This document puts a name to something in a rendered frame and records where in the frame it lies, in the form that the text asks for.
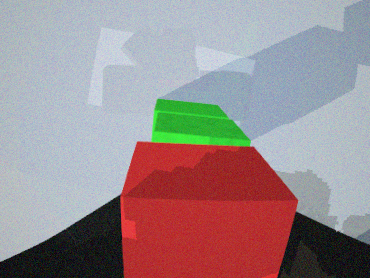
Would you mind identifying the green block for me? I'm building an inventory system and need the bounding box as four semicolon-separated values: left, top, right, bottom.
153;112;252;147
152;98;228;142

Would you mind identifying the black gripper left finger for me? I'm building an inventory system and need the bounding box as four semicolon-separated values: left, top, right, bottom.
0;195;125;278

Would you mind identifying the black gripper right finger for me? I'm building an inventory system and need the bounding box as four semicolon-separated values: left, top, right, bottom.
277;211;370;278

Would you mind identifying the red block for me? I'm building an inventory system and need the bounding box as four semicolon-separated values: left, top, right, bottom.
121;142;298;278

